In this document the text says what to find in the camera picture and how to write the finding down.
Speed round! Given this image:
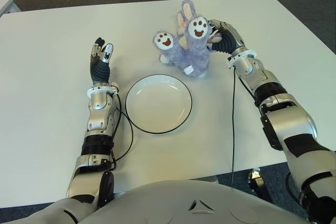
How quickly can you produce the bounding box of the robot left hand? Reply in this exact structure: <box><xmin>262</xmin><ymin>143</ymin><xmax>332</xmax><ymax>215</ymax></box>
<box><xmin>90</xmin><ymin>37</ymin><xmax>115</xmax><ymax>84</ymax></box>

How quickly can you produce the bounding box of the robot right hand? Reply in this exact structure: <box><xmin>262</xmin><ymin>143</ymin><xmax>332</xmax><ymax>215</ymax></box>
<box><xmin>207</xmin><ymin>19</ymin><xmax>246</xmax><ymax>55</ymax></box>

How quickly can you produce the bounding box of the purple plush bunny doll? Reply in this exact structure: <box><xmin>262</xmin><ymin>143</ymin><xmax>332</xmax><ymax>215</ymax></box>
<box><xmin>152</xmin><ymin>0</ymin><xmax>223</xmax><ymax>78</ymax></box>

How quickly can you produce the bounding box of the white plate black rim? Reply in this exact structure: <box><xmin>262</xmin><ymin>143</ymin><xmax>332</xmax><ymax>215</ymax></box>
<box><xmin>124</xmin><ymin>74</ymin><xmax>193</xmax><ymax>134</ymax></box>

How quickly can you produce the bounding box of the white side table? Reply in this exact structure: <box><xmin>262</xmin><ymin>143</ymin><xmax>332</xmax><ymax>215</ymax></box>
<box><xmin>0</xmin><ymin>0</ymin><xmax>19</xmax><ymax>16</ymax></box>

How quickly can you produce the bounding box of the grey robot torso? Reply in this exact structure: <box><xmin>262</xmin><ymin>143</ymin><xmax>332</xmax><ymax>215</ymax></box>
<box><xmin>0</xmin><ymin>179</ymin><xmax>316</xmax><ymax>224</ymax></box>

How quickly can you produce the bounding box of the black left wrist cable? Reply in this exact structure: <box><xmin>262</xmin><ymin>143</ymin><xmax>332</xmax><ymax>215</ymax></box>
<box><xmin>111</xmin><ymin>92</ymin><xmax>134</xmax><ymax>169</ymax></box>

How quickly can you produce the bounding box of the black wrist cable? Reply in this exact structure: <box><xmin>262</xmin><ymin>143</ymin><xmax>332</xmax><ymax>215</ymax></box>
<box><xmin>111</xmin><ymin>92</ymin><xmax>134</xmax><ymax>169</ymax></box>
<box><xmin>230</xmin><ymin>66</ymin><xmax>237</xmax><ymax>187</ymax></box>

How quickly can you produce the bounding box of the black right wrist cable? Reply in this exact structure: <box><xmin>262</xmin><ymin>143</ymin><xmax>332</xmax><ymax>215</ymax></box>
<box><xmin>230</xmin><ymin>66</ymin><xmax>237</xmax><ymax>187</ymax></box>

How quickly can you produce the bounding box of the black metal floor bracket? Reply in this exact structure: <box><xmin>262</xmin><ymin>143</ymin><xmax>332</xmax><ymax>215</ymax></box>
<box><xmin>248</xmin><ymin>168</ymin><xmax>272</xmax><ymax>204</ymax></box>

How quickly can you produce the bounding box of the black shoulder cable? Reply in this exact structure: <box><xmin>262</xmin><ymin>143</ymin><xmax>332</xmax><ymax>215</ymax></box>
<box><xmin>285</xmin><ymin>173</ymin><xmax>301</xmax><ymax>200</ymax></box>

